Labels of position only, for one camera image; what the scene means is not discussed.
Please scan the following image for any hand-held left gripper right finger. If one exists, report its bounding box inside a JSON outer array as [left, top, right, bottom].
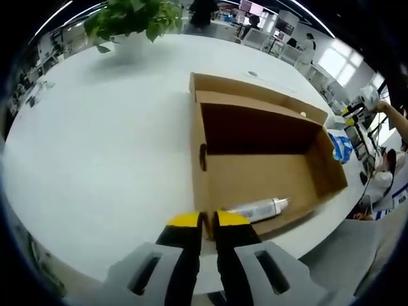
[[212, 208, 319, 306]]

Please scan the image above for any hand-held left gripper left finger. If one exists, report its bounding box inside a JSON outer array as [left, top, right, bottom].
[[98, 210, 205, 306]]

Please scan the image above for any blue white plastic packet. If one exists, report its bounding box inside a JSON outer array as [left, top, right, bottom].
[[330, 133, 354, 164]]

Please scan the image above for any brown cardboard shoe box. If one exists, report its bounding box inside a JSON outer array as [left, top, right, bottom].
[[189, 71, 349, 242]]

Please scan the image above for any person's head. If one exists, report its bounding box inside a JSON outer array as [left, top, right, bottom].
[[384, 149, 399, 171]]

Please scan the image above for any person's light shirt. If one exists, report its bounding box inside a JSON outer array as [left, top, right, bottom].
[[371, 170, 403, 210]]

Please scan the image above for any long curved ceiling light strip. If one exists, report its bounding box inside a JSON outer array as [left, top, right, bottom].
[[295, 0, 335, 38]]

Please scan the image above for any grey mesh office chair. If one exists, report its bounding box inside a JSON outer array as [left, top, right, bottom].
[[299, 219, 386, 306]]

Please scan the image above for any white office chair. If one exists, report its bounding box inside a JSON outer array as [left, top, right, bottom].
[[242, 27, 272, 48]]

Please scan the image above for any pink lit monitor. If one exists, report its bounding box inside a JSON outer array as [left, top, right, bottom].
[[238, 0, 265, 15]]

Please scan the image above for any small device on table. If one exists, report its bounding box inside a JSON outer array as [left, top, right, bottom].
[[27, 81, 55, 108]]

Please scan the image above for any green plant in white pot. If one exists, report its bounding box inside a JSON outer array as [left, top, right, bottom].
[[83, 0, 184, 60]]

